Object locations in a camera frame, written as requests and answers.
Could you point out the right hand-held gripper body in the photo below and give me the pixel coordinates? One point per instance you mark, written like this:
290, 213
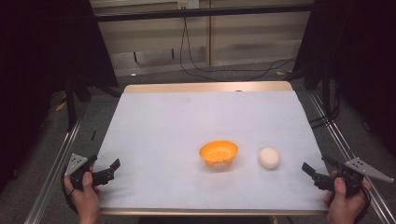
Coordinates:
358, 172

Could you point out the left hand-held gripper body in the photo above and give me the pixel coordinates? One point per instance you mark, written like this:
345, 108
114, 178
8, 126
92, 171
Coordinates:
76, 163

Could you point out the white round bun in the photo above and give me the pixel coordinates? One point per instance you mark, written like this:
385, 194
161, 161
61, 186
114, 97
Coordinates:
269, 157

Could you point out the orange plastic bowl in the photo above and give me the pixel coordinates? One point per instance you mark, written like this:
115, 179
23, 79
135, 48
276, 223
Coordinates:
218, 152

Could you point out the person's left hand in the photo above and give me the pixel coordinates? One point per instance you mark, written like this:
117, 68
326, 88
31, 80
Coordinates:
85, 199

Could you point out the person's right hand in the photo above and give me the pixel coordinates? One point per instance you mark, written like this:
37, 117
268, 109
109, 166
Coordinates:
344, 205

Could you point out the yellow tape piece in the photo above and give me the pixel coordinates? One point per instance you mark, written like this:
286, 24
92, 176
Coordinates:
280, 73
60, 106

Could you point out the black metal stand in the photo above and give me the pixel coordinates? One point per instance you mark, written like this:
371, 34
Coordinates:
326, 90
70, 102

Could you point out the white table cloth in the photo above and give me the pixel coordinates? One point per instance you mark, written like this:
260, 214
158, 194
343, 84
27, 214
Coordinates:
202, 118

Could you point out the dark curtain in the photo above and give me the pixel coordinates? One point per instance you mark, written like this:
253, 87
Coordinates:
40, 62
361, 62

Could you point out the wooden table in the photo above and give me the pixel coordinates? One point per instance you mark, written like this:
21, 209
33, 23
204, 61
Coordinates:
202, 86

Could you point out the black horizontal bar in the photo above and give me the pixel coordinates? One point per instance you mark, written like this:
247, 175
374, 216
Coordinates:
202, 12

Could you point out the silver metal rail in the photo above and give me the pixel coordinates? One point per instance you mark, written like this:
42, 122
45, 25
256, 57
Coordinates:
56, 168
337, 140

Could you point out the white wall outlet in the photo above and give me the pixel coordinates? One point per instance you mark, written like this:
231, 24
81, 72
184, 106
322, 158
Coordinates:
188, 3

